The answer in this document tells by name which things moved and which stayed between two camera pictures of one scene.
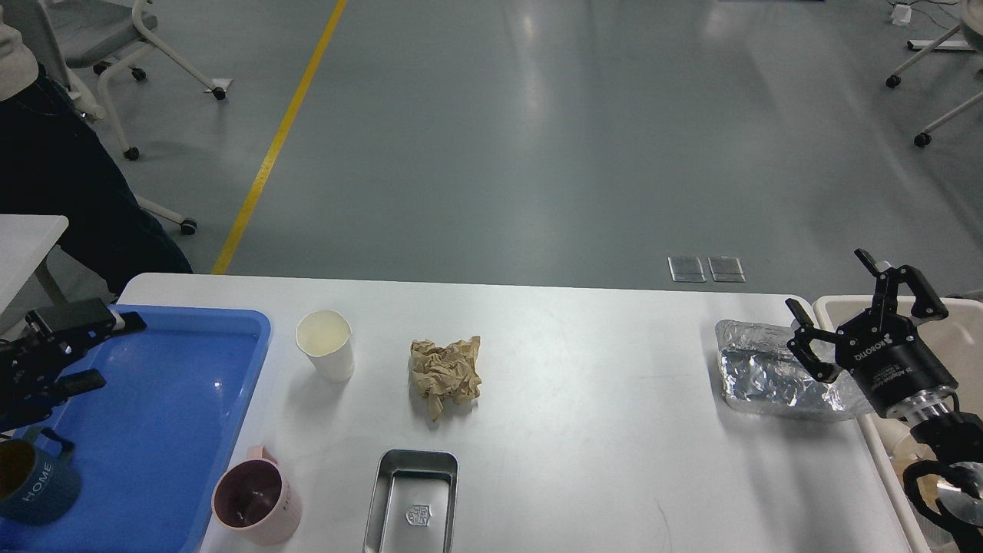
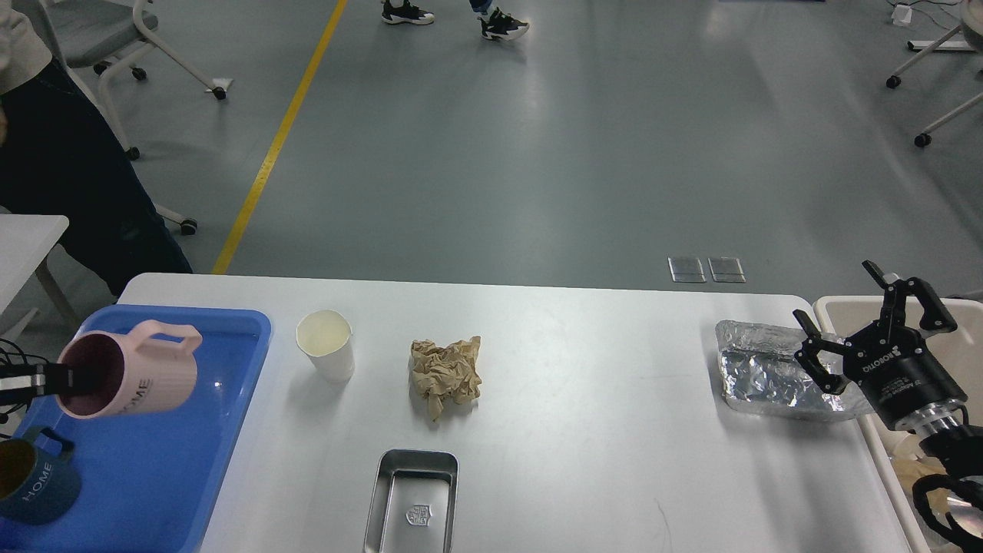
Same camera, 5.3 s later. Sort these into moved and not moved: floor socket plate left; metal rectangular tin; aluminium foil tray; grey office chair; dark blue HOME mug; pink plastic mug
Moved: pink plastic mug; grey office chair
Not moved: aluminium foil tray; metal rectangular tin; dark blue HOME mug; floor socket plate left
